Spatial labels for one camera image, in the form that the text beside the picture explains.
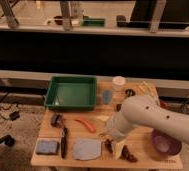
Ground clear blue plastic cup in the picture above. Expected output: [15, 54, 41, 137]
[102, 90, 113, 105]

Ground black power adapter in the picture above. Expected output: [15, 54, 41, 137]
[9, 111, 20, 121]

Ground grey-blue towel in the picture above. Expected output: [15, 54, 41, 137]
[73, 138, 101, 161]

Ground green plastic tray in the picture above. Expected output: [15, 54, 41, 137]
[44, 76, 97, 111]

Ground brown grape bunch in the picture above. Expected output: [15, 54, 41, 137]
[104, 139, 138, 162]

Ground small black brush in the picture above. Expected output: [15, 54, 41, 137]
[51, 114, 63, 128]

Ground yellow wooden utensils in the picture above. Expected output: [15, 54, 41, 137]
[138, 81, 159, 101]

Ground blue sponge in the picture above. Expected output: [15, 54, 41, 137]
[35, 140, 59, 155]

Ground white paper cup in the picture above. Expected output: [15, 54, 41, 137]
[112, 76, 126, 91]

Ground purple bowl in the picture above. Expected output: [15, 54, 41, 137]
[151, 130, 182, 155]

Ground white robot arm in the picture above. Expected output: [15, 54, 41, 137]
[105, 95, 189, 145]

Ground black binder clip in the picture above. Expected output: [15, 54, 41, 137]
[125, 89, 136, 98]

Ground black rectangular block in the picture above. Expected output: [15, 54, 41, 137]
[116, 104, 122, 111]

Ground yellow round fruit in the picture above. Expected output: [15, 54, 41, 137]
[97, 115, 109, 122]

